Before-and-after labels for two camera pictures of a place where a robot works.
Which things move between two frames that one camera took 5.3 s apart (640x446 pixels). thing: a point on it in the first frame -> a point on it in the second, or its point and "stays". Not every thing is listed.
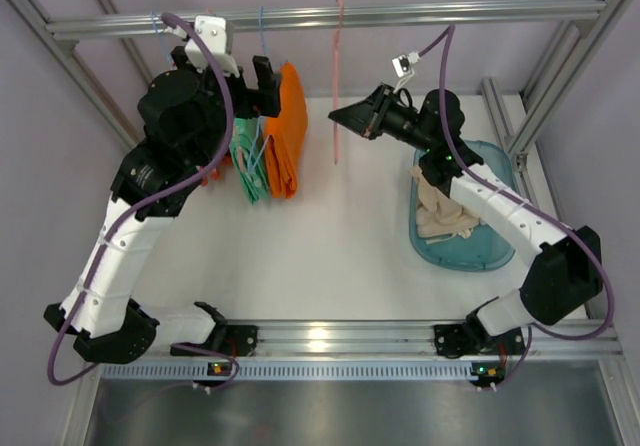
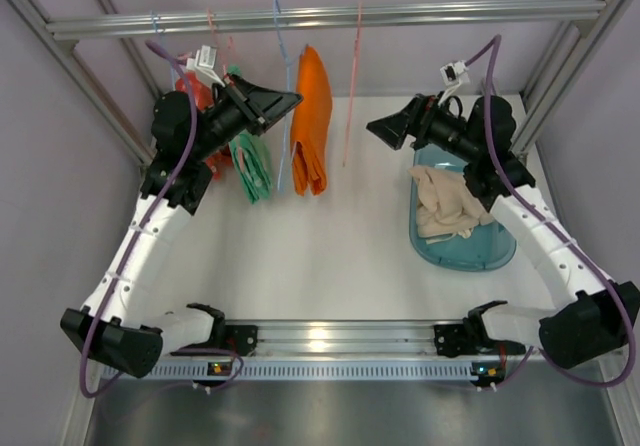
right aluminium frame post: (572, 50) stays
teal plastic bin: (484, 248) stays
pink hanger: (337, 39) -> (353, 72)
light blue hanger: (161, 40) stays
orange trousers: (286, 132) -> (311, 125)
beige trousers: (437, 214) stays
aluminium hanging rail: (277, 21) stays
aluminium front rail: (409, 337) stays
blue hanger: (252, 163) -> (289, 153)
